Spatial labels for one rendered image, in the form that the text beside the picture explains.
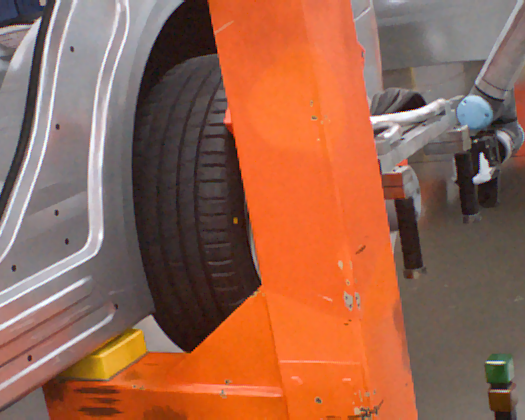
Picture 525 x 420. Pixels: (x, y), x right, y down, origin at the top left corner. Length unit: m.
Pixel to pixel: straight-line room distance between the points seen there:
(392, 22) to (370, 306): 3.08
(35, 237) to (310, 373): 0.52
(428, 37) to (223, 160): 2.78
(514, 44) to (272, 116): 0.85
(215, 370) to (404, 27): 3.02
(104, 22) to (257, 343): 0.68
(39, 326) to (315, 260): 0.48
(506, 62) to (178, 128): 0.72
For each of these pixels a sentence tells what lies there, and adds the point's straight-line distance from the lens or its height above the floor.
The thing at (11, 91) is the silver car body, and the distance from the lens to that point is 2.23.
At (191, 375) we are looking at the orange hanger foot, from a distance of 1.86.
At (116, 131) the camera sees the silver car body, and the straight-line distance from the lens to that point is 2.00.
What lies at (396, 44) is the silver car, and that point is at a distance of 4.69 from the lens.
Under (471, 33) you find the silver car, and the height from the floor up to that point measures 0.89.
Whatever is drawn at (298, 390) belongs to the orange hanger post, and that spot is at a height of 0.69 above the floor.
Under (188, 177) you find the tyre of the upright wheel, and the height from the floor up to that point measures 0.99.
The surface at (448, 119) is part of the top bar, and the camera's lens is 2.25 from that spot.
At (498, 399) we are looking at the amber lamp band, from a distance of 1.83.
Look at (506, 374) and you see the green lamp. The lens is 1.81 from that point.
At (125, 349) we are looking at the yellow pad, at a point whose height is 0.71.
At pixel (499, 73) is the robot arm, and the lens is 2.35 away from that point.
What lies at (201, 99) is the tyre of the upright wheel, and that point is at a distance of 2.07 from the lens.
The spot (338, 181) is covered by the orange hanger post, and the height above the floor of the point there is 1.02.
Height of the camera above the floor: 1.36
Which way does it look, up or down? 13 degrees down
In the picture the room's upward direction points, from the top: 11 degrees counter-clockwise
